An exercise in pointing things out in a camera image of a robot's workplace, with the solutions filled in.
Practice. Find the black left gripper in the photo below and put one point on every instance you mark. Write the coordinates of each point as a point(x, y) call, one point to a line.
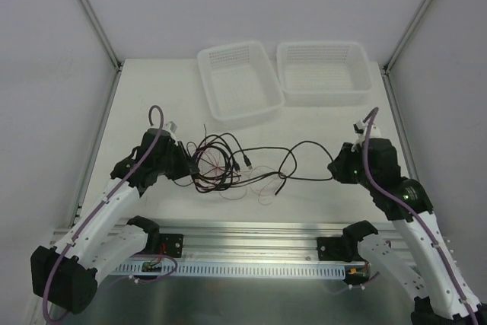
point(183, 159)

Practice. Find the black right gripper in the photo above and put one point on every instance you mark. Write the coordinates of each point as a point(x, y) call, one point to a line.
point(340, 165)

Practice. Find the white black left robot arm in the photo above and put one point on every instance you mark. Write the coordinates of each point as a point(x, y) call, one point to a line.
point(68, 273)

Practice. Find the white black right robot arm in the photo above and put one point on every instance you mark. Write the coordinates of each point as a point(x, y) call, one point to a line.
point(439, 293)

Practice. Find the white right plastic basket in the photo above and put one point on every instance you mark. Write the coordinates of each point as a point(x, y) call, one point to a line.
point(323, 73)

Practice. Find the white plastic basket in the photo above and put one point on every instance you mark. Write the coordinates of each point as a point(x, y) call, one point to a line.
point(240, 84)
point(323, 73)

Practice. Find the white left plastic basket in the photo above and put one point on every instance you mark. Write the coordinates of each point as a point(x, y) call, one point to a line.
point(240, 84)

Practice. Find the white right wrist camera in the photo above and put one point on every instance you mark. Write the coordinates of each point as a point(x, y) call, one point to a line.
point(363, 128)

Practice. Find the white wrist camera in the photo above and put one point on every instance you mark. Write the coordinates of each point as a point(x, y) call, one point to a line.
point(170, 127)
point(363, 128)

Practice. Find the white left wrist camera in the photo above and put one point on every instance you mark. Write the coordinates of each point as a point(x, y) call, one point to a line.
point(170, 127)

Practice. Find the aluminium mounting rail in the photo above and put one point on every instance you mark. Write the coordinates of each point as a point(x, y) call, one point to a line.
point(250, 242)

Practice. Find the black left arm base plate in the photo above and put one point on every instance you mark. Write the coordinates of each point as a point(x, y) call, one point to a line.
point(166, 244)

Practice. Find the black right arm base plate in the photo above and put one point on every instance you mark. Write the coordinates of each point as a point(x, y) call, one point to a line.
point(337, 249)

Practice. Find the white slotted cable duct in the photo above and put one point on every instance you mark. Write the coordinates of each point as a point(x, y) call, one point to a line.
point(233, 270)

